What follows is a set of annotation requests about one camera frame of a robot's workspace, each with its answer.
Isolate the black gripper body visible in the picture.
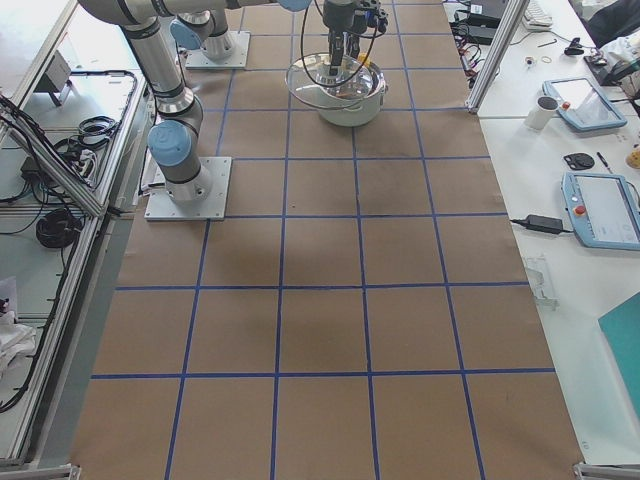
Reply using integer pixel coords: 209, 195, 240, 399
352, 0, 388, 38
322, 0, 356, 30

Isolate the glass pot lid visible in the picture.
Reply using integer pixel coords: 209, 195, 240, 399
285, 53, 372, 109

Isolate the yellow plastic corn cob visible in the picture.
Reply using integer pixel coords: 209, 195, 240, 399
357, 53, 371, 67

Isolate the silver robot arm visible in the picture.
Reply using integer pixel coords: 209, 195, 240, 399
170, 1, 388, 65
80, 1, 256, 203

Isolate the white mug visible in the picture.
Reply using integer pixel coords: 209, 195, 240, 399
524, 95, 558, 131

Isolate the far blue teach pendant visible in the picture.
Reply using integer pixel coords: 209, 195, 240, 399
542, 77, 627, 132

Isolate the blue teach pendant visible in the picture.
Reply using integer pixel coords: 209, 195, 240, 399
542, 77, 627, 132
561, 172, 639, 251

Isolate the black computer mouse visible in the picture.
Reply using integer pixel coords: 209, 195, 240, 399
563, 152, 595, 171

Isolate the brown grid table mat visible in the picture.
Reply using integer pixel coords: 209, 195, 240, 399
71, 1, 581, 479

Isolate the black power adapter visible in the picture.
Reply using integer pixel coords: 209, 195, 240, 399
510, 214, 572, 235

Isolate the near blue teach pendant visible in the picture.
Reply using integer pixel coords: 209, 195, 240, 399
561, 172, 639, 251

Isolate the teal folder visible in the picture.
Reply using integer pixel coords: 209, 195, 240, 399
599, 293, 639, 393

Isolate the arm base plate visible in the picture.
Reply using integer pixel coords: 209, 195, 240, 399
144, 157, 232, 221
185, 31, 251, 70

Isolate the aluminium frame post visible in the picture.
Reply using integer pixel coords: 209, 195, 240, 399
466, 0, 528, 114

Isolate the coiled black cable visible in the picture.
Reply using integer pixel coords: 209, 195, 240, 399
35, 208, 82, 250

